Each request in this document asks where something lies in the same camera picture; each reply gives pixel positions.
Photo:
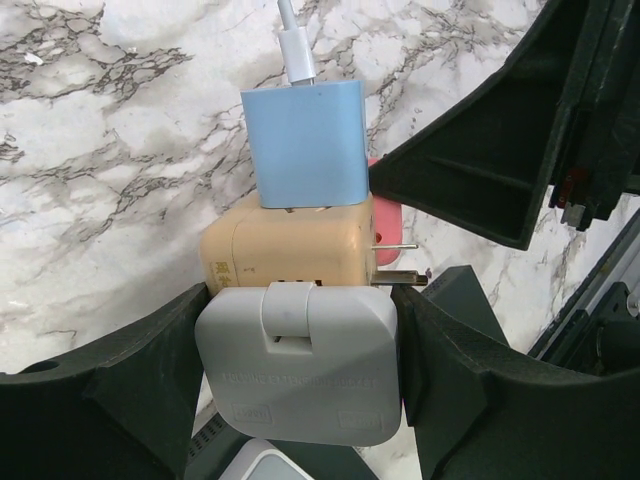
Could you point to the pink plug adapter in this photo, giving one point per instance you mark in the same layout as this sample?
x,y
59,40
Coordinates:
x,y
388,225

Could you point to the white folding plug adapter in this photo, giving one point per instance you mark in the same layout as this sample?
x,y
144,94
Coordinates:
x,y
305,363

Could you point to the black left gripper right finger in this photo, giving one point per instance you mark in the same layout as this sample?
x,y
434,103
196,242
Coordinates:
x,y
481,410

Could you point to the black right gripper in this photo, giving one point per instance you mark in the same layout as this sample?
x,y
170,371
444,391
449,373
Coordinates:
x,y
486,163

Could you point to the grey white power bank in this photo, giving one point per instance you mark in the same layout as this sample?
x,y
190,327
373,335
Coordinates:
x,y
262,459

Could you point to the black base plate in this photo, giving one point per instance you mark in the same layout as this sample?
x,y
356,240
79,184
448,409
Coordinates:
x,y
597,330

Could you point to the beige cube socket adapter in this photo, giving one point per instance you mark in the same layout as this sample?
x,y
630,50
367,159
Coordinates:
x,y
253,246

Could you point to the light blue USB charger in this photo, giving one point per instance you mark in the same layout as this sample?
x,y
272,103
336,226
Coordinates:
x,y
308,144

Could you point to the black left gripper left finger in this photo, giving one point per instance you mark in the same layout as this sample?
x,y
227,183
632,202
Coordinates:
x,y
120,407

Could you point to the black rectangular slab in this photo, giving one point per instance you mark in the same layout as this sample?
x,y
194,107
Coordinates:
x,y
458,292

